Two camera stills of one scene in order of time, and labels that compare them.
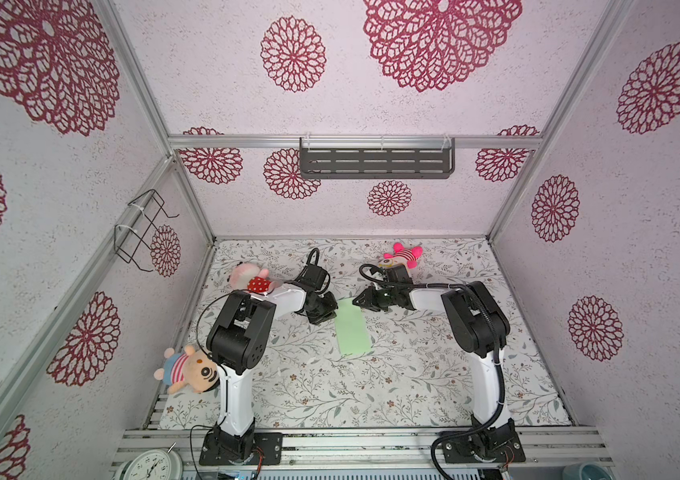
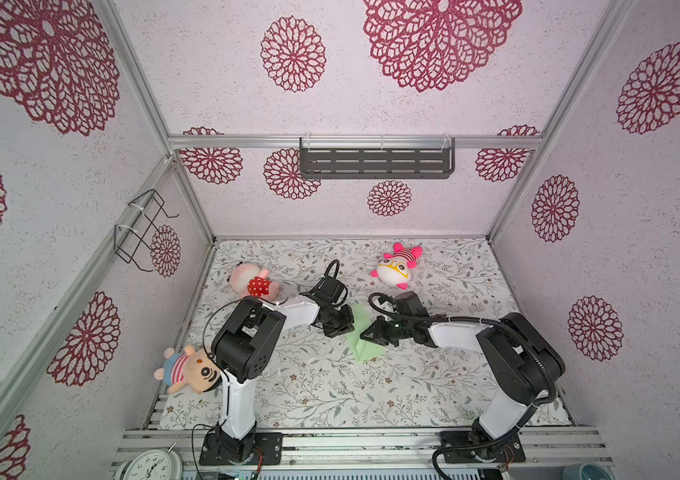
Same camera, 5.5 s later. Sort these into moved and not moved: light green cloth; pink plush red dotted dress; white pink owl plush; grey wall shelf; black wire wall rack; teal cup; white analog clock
Moved: light green cloth
Not moved: pink plush red dotted dress; white pink owl plush; black wire wall rack; teal cup; white analog clock; grey wall shelf
